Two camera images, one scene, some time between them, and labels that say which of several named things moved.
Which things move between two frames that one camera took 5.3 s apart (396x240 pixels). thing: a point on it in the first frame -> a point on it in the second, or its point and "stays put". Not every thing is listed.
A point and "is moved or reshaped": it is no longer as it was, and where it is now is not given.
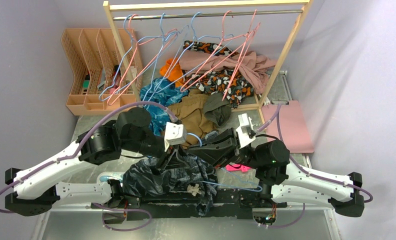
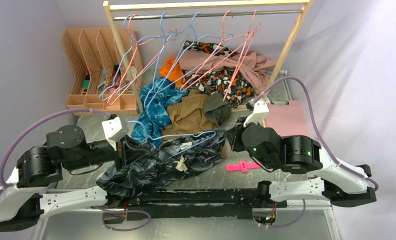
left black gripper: x=173 y=158 -> x=128 y=150
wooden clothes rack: x=150 y=5 stays put
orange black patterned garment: x=231 y=82 stays put
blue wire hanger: x=259 y=188 is moved or reshaped
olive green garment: x=217 y=106 stays put
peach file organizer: x=100 y=82 stays put
